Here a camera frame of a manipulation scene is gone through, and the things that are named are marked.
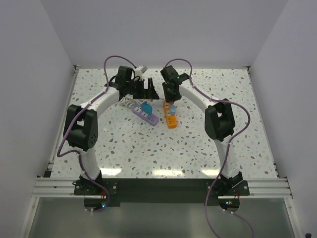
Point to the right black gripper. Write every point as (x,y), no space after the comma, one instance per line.
(168,97)

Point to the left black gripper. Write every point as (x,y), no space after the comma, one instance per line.
(146,93)

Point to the teal blue plug adapter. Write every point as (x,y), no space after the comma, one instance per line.
(147,108)

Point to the light blue charger plug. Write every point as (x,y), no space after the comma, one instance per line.
(172,110)

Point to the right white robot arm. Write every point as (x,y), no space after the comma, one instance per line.
(219,124)

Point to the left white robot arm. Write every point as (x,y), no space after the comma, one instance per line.
(81,124)

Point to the purple power strip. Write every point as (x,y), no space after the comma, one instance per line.
(148,118)

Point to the orange power strip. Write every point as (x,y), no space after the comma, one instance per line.
(170,120)

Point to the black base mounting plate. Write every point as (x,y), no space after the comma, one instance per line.
(112,192)

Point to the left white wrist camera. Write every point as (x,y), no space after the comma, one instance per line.
(140,70)

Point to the aluminium frame rail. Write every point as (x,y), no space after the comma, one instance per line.
(53,187)

